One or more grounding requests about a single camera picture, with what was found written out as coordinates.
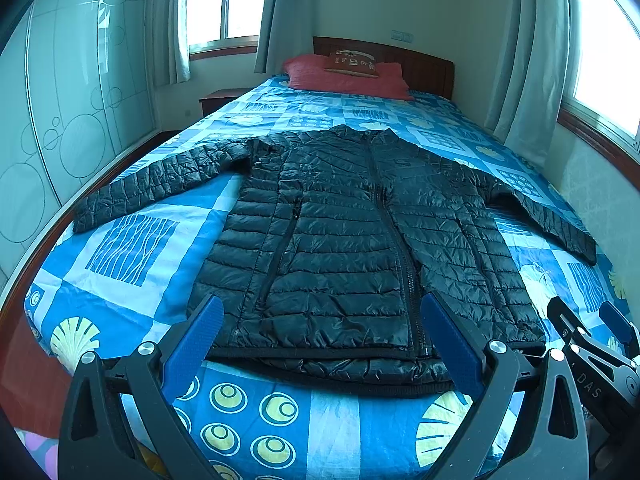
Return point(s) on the wall socket plate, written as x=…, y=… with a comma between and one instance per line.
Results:
x=399, y=35

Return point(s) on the dark wooden headboard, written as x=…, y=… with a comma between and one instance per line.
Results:
x=422, y=72

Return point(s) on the right window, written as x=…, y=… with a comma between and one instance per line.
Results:
x=601, y=101

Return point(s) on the left window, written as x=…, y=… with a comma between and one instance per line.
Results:
x=213, y=25

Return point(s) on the grey curtain left of headboard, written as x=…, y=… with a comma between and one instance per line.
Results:
x=285, y=32

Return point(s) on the small dark red cushion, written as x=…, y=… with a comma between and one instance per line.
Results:
x=351, y=62

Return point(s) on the wooden nightstand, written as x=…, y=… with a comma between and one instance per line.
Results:
x=215, y=100

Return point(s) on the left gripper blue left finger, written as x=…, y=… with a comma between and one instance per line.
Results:
x=185, y=346

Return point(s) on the grey curtain right of bed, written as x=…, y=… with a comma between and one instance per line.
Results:
x=529, y=85

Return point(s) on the grey curtain by wardrobe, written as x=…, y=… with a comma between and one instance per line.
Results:
x=169, y=42

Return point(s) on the black quilted puffer jacket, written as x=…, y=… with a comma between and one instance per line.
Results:
x=335, y=238

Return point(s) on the red pillow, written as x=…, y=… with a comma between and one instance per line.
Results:
x=308, y=72

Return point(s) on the window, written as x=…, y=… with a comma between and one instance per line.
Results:
x=213, y=25
x=601, y=101

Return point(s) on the white glass wardrobe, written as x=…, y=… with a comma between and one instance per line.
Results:
x=75, y=98

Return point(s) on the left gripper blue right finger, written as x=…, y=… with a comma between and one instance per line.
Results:
x=457, y=342

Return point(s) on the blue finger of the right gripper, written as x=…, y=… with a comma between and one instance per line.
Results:
x=623, y=330
x=563, y=319

